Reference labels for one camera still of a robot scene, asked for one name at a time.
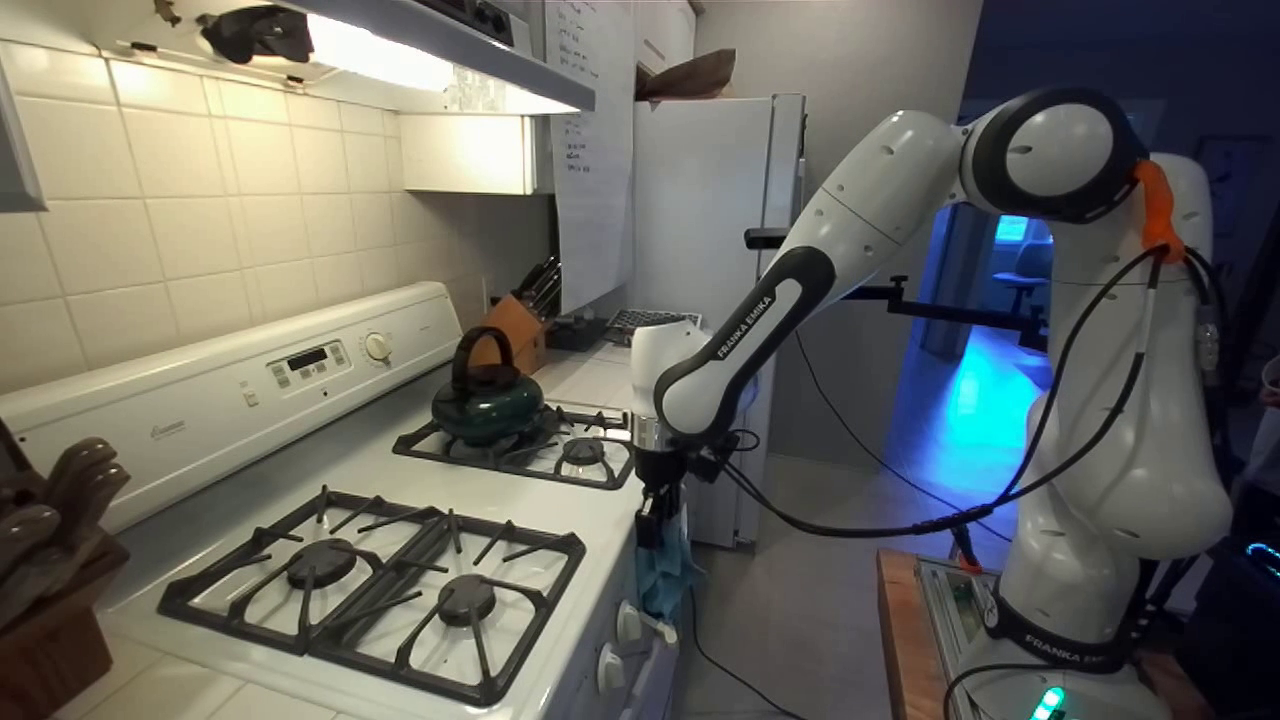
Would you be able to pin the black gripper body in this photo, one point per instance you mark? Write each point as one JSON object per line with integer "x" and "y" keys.
{"x": 662, "y": 476}

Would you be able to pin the blue terry towel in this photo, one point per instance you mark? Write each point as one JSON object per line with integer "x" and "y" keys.
{"x": 664, "y": 566}

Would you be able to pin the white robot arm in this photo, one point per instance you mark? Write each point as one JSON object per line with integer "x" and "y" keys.
{"x": 1119, "y": 476}

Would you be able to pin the black stove grate far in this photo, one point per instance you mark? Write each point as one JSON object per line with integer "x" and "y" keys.
{"x": 583, "y": 446}

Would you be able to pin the black stove grate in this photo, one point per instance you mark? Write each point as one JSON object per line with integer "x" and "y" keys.
{"x": 425, "y": 599}
{"x": 583, "y": 446}

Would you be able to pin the white stove knob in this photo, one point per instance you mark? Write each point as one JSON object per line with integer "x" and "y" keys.
{"x": 636, "y": 631}
{"x": 608, "y": 668}

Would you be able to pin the black stove grate near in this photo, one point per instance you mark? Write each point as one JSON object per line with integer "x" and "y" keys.
{"x": 425, "y": 599}

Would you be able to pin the white gas stove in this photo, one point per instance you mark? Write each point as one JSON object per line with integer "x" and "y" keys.
{"x": 235, "y": 434}

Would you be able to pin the dark green kettle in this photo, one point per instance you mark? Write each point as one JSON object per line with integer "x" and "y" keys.
{"x": 487, "y": 401}

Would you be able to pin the white refrigerator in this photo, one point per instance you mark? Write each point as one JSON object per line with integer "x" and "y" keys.
{"x": 707, "y": 179}

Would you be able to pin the wooden robot cart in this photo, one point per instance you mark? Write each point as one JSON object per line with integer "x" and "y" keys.
{"x": 916, "y": 668}

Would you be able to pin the range hood with light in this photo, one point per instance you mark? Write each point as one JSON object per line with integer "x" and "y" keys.
{"x": 452, "y": 58}

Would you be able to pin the wooden knife block near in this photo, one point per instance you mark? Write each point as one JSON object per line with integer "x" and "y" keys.
{"x": 54, "y": 563}

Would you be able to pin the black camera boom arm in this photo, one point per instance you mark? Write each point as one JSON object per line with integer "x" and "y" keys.
{"x": 922, "y": 306}

